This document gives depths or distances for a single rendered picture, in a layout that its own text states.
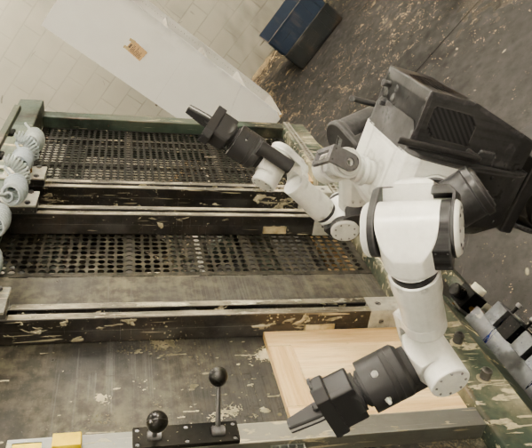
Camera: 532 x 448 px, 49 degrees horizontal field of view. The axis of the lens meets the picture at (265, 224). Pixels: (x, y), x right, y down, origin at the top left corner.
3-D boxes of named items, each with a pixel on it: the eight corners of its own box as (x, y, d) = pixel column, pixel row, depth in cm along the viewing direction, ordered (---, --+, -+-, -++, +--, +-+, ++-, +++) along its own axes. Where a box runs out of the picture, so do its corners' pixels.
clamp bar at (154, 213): (348, 238, 201) (361, 173, 190) (-32, 236, 173) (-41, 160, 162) (339, 224, 209) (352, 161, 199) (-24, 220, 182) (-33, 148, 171)
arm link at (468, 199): (485, 212, 94) (489, 214, 107) (454, 165, 96) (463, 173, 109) (421, 249, 98) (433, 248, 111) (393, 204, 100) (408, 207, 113)
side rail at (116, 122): (281, 149, 290) (283, 128, 285) (43, 140, 264) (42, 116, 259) (277, 143, 297) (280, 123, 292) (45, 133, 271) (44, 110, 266)
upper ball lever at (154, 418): (164, 447, 110) (169, 429, 99) (143, 448, 109) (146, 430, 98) (163, 426, 112) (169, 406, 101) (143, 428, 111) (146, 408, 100)
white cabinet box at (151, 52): (282, 116, 535) (81, -38, 444) (242, 164, 552) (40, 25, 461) (270, 94, 586) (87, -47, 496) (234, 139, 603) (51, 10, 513)
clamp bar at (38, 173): (330, 212, 218) (342, 151, 207) (-18, 206, 190) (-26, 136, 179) (323, 200, 226) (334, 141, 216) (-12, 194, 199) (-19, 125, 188)
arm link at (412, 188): (457, 167, 75) (472, 182, 95) (357, 172, 80) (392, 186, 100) (459, 258, 74) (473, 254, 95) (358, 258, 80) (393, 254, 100)
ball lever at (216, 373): (229, 439, 111) (229, 368, 112) (209, 441, 110) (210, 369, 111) (226, 433, 115) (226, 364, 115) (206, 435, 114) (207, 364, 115)
